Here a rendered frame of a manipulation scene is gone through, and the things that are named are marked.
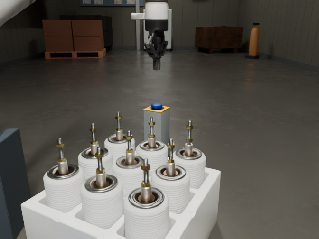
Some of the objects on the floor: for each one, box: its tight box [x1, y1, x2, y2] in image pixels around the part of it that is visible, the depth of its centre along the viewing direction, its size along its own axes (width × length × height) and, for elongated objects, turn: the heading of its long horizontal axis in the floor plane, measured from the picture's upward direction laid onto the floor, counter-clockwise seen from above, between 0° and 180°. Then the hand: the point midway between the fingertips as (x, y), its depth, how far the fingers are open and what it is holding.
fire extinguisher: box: [245, 23, 260, 59], centre depth 526 cm, size 29×28×65 cm
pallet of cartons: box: [42, 20, 106, 59], centre depth 554 cm, size 82×115×70 cm
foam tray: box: [21, 151, 221, 239], centre depth 78 cm, size 39×39×18 cm
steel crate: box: [60, 15, 113, 54], centre depth 664 cm, size 98×123×82 cm
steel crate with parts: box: [195, 26, 243, 54], centre depth 659 cm, size 87×104×61 cm
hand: (156, 64), depth 94 cm, fingers closed
